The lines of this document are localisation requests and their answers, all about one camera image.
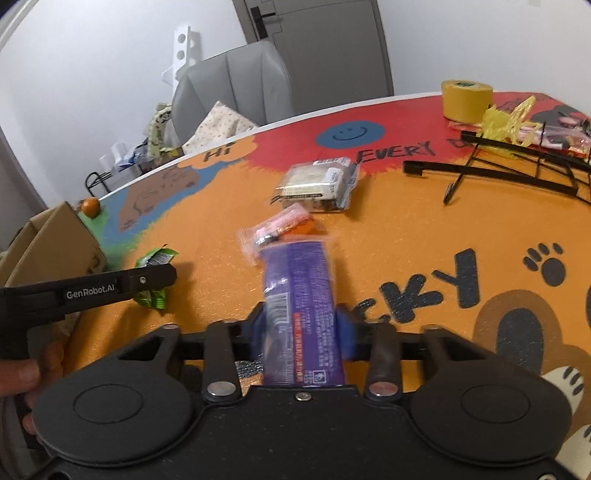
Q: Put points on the orange fruit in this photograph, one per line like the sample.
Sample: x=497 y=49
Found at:
x=90 y=207

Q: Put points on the orange pink snack packet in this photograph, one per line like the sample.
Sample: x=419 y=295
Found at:
x=281 y=224

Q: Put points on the purple snack packet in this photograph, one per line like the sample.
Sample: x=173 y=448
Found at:
x=300 y=300

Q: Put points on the red clear plastic packet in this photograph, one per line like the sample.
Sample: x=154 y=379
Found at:
x=568 y=138

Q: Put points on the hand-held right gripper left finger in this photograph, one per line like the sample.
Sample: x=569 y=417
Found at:
x=258 y=332

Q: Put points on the yellow tape roll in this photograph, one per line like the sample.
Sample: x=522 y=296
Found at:
x=466 y=101

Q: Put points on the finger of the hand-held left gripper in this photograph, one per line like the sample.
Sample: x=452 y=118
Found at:
x=152 y=277

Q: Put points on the dotted beige cushion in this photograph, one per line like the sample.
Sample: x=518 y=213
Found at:
x=217 y=127

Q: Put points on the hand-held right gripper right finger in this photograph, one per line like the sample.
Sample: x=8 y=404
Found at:
x=346 y=337

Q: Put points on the black shoe rack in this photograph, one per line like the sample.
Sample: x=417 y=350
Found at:
x=108 y=182

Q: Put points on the clear cracker packet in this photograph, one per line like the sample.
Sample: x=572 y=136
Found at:
x=309 y=184

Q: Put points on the yellow plastic bag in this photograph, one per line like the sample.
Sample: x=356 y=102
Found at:
x=505 y=122

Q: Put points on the person's left hand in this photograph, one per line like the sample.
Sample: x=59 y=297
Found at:
x=32 y=374

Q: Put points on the white perforated stand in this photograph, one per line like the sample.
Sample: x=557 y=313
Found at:
x=182 y=48

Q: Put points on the grey chair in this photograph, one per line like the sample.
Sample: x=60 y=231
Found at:
x=240 y=83

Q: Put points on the panda print neck pillow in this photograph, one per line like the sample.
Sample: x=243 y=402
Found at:
x=159 y=127

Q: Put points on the colourful printed table mat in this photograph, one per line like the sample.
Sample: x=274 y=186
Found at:
x=415 y=230

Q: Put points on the cardboard box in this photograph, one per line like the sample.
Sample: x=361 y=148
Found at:
x=55 y=240

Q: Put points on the grey door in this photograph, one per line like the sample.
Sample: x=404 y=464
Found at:
x=332 y=46

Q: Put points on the white box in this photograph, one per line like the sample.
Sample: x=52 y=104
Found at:
x=115 y=157

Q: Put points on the green snack packet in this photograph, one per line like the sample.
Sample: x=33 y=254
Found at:
x=157 y=256

